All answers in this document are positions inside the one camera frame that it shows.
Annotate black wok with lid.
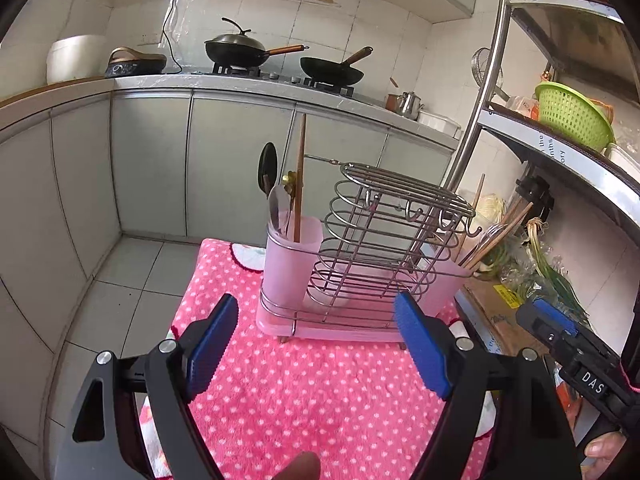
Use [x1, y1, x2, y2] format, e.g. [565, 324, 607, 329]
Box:
[204, 17, 310, 68]

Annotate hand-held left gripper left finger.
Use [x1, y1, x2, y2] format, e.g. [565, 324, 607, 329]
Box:
[65, 292, 240, 480]

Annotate green plastic basket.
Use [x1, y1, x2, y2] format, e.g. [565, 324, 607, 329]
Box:
[534, 81, 616, 153]

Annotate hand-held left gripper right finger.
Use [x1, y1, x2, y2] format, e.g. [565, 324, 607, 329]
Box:
[393, 291, 583, 480]

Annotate dark patterned electric pot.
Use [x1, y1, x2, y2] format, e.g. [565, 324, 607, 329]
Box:
[104, 46, 167, 79]

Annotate clear plastic spoon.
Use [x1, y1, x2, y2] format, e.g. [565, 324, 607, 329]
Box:
[267, 185, 293, 241]

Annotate black spoon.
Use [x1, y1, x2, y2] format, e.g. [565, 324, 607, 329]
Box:
[256, 142, 279, 221]

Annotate white plastic container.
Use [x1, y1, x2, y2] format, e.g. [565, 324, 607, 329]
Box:
[417, 111, 462, 138]

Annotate metal wire utensil rack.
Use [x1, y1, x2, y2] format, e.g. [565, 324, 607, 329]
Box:
[259, 154, 483, 343]

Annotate person's right hand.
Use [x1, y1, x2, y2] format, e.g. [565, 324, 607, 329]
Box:
[582, 432, 632, 468]

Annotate metal storage shelf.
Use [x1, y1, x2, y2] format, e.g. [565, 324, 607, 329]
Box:
[442, 0, 640, 241]

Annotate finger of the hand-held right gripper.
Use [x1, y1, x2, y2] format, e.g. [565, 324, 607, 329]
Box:
[516, 302, 583, 368]
[532, 298, 582, 342]

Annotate pink polka dot cloth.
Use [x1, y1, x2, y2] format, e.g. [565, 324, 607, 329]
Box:
[137, 238, 498, 480]

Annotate green onions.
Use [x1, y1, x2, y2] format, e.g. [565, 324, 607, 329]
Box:
[527, 217, 591, 326]

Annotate metal strainer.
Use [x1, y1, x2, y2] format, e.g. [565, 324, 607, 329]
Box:
[471, 47, 511, 102]

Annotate gas stove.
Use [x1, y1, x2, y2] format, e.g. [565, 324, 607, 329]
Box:
[210, 62, 357, 97]

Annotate black power cable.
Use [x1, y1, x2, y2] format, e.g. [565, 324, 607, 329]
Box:
[162, 0, 185, 75]

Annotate person's left hand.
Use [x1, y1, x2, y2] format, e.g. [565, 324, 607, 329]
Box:
[272, 451, 322, 480]

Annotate metal fork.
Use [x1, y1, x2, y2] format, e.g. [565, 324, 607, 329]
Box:
[472, 224, 507, 261]

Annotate napa cabbage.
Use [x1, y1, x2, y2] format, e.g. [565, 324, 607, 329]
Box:
[460, 193, 511, 241]

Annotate black blender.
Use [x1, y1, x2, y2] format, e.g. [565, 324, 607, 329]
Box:
[515, 175, 556, 221]

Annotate pink plastic drip tray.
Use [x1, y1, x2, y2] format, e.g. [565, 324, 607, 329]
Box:
[256, 305, 418, 343]

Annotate bagged green vegetables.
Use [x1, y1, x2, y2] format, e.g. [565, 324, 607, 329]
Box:
[492, 245, 576, 306]

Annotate thin gold spoon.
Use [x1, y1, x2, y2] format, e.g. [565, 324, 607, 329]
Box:
[280, 172, 300, 238]

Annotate orange handled knife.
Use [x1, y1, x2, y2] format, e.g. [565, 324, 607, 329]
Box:
[556, 380, 583, 423]

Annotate grey kitchen cabinets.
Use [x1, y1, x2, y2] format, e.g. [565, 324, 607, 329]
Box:
[0, 74, 458, 461]

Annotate steel kettle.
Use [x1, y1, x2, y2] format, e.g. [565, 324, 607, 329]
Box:
[396, 91, 425, 120]

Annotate white rice cooker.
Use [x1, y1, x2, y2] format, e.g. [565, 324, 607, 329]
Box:
[46, 35, 108, 85]

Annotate black frying wok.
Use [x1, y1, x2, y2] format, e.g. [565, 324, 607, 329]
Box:
[300, 46, 375, 87]

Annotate white tray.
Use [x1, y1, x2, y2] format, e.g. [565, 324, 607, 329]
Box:
[605, 142, 640, 181]

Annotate food packet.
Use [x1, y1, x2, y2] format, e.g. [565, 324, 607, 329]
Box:
[505, 95, 541, 121]

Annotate pink plastic utensil cup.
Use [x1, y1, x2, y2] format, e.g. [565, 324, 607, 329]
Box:
[265, 216, 323, 311]
[425, 242, 473, 301]

